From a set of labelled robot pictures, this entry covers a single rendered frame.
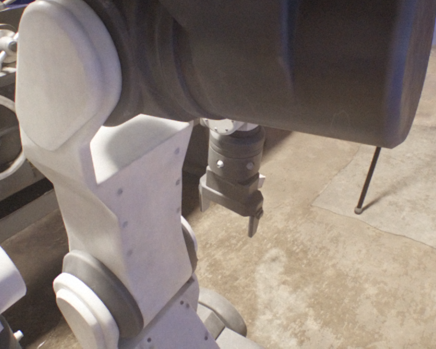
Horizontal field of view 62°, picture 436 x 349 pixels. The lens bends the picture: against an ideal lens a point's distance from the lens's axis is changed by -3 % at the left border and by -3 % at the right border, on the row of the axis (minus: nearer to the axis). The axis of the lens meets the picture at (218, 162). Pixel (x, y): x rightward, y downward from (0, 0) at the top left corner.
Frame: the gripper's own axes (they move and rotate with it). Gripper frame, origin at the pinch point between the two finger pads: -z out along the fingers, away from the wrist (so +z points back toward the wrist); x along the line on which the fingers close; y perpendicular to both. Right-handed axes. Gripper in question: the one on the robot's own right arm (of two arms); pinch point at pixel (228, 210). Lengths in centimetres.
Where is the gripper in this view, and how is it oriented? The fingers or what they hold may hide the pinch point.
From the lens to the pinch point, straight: 69.5
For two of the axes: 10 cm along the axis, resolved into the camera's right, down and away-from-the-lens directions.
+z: 0.6, -8.0, -6.0
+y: -5.6, 4.7, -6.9
